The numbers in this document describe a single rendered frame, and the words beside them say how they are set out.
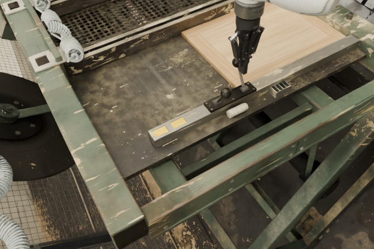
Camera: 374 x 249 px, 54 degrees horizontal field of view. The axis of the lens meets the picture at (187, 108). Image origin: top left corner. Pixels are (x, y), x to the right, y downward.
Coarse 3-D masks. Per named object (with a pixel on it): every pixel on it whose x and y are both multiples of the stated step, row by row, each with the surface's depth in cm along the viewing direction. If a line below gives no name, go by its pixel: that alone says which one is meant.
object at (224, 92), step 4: (224, 88) 119; (228, 88) 119; (220, 92) 119; (224, 92) 118; (228, 92) 118; (220, 96) 124; (224, 96) 118; (228, 96) 118; (216, 100) 128; (220, 100) 126; (216, 104) 129
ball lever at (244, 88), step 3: (234, 60) 128; (237, 60) 128; (234, 63) 128; (237, 63) 128; (234, 66) 129; (237, 66) 129; (240, 72) 131; (240, 75) 131; (240, 78) 131; (243, 81) 132; (243, 84) 132; (240, 87) 133; (243, 87) 132; (246, 87) 133; (243, 90) 132; (246, 90) 133
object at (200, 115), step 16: (336, 48) 148; (352, 48) 152; (288, 64) 143; (304, 64) 142; (320, 64) 146; (256, 80) 138; (272, 80) 137; (288, 80) 141; (256, 96) 136; (192, 112) 128; (208, 112) 128; (224, 112) 132; (176, 128) 124; (192, 128) 128; (160, 144) 123
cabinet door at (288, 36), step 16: (224, 16) 170; (272, 16) 169; (288, 16) 168; (304, 16) 167; (192, 32) 162; (208, 32) 162; (224, 32) 162; (272, 32) 161; (288, 32) 160; (304, 32) 160; (320, 32) 159; (336, 32) 158; (208, 48) 155; (224, 48) 155; (272, 48) 153; (288, 48) 153; (304, 48) 152; (320, 48) 152; (224, 64) 147; (256, 64) 147; (272, 64) 146
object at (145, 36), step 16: (224, 0) 170; (176, 16) 162; (192, 16) 162; (208, 16) 166; (64, 32) 136; (128, 32) 155; (144, 32) 155; (160, 32) 158; (176, 32) 162; (96, 48) 150; (112, 48) 150; (128, 48) 154; (144, 48) 158; (32, 64) 138; (48, 64) 138; (64, 64) 147; (80, 64) 146; (96, 64) 150
